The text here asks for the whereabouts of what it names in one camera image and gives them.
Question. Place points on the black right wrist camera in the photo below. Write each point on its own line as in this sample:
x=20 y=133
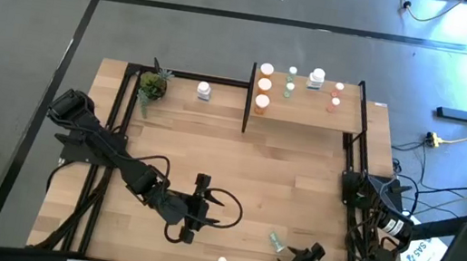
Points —
x=318 y=250

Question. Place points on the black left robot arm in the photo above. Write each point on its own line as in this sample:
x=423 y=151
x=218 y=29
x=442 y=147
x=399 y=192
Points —
x=91 y=133

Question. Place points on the succulent plant in black pot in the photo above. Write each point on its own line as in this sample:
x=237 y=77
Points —
x=153 y=85

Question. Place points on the white bottle blue label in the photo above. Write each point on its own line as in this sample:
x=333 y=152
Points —
x=316 y=79
x=203 y=89

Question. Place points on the small green pill bottle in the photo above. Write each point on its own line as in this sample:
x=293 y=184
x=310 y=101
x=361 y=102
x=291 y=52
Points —
x=277 y=242
x=290 y=88
x=292 y=72

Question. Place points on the white printed box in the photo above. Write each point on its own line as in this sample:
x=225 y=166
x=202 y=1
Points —
x=421 y=257

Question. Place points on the black aluminium rig frame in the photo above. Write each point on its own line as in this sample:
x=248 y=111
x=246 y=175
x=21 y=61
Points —
x=186 y=75

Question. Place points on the yellow power plug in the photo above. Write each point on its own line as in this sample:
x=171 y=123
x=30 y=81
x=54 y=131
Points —
x=433 y=139

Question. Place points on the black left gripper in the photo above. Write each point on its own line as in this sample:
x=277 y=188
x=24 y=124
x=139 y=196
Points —
x=199 y=212

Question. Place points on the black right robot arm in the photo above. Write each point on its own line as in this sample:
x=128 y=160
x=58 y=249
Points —
x=394 y=226

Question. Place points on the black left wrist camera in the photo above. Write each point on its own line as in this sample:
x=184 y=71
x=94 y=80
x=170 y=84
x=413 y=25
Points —
x=203 y=180

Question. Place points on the wooden shelf with black frame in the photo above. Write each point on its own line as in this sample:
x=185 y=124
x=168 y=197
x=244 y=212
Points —
x=304 y=113

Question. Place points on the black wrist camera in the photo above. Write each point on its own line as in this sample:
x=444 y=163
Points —
x=203 y=180
x=318 y=250

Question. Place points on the orange pill bottle white cap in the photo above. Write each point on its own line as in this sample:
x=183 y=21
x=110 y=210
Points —
x=267 y=69
x=264 y=84
x=261 y=103

